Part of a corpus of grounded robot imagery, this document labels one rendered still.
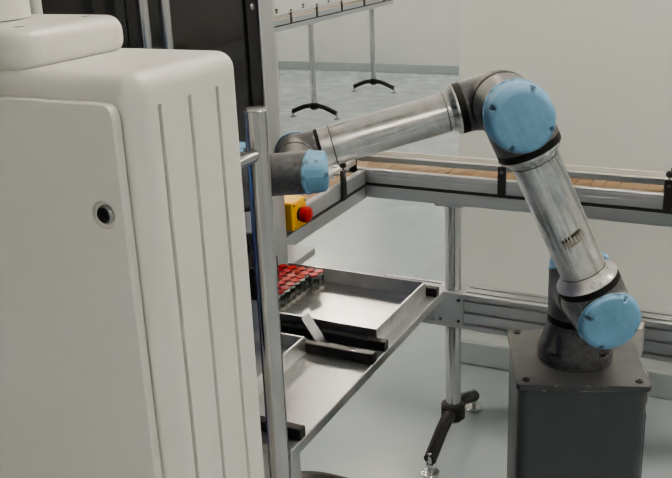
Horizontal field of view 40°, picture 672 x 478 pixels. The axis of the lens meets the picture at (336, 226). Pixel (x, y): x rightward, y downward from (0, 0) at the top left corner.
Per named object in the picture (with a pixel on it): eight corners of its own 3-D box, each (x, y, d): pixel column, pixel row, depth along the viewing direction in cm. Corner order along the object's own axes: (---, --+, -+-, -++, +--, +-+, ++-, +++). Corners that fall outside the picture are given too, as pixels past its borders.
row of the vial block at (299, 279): (268, 316, 193) (266, 295, 191) (308, 285, 208) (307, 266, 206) (277, 317, 192) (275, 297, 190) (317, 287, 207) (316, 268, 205)
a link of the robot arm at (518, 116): (626, 306, 180) (520, 58, 163) (656, 339, 166) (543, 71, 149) (570, 332, 181) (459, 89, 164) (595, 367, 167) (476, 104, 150)
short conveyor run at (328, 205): (257, 275, 226) (253, 214, 221) (205, 267, 233) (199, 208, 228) (370, 198, 284) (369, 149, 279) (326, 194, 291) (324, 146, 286)
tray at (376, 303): (229, 319, 192) (228, 303, 191) (290, 276, 214) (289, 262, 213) (376, 345, 178) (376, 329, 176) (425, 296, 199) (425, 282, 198)
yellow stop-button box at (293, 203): (267, 229, 223) (265, 201, 221) (282, 220, 229) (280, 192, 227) (295, 232, 220) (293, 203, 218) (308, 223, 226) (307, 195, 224)
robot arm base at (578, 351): (605, 340, 196) (608, 297, 193) (618, 373, 182) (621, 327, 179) (533, 339, 198) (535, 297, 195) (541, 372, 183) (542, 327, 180)
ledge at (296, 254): (242, 264, 228) (241, 257, 228) (268, 248, 239) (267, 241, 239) (290, 271, 222) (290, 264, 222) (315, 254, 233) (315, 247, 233)
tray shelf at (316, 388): (59, 403, 165) (58, 394, 164) (258, 270, 224) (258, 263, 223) (292, 460, 144) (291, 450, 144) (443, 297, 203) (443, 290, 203)
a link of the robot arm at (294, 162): (324, 139, 166) (264, 143, 165) (328, 154, 155) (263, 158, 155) (327, 181, 168) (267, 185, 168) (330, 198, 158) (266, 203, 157)
